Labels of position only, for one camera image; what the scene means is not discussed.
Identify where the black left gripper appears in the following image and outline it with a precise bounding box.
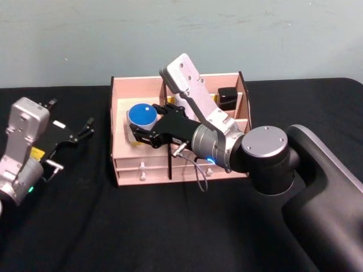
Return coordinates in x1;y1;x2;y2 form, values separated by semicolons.
35;98;95;161

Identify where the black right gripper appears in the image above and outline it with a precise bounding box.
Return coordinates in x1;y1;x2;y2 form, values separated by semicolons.
129;103;202;150

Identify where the white jar with blue lid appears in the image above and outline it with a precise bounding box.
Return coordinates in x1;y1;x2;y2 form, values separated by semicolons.
125;104;159;133

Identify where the white packet with yellow print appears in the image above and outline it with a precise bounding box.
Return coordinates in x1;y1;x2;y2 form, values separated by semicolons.
166;95;218;106

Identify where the white box with yellow label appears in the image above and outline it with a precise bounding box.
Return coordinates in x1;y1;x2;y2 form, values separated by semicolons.
125;124;143;147

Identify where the pale wooden desk organizer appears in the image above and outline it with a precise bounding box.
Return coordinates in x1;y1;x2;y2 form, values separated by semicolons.
109;71;251;189

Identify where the pale wooden drawer with knob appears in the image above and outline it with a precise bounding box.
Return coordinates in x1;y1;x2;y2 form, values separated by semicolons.
171;165;248;180
116;168;171;182
114;156;171;169

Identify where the small black box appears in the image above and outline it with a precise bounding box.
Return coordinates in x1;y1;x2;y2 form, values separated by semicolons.
217;87;238;112

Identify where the black table cloth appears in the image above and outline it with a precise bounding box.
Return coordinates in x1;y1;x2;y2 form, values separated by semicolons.
0;76;363;272

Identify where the right gripper's thin dark cable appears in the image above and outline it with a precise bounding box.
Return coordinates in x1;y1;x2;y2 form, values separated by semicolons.
172;142;209;193

